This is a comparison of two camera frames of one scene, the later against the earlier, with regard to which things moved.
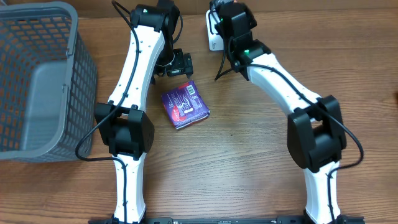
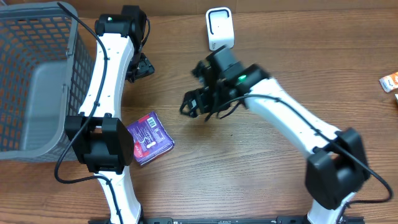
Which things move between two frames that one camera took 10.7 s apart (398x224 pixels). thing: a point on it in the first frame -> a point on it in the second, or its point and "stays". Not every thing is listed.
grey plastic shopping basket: (48, 83) stays
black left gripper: (183, 65) -> (145, 68)
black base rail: (227, 220) stays
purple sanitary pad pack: (185, 106) -> (150, 139)
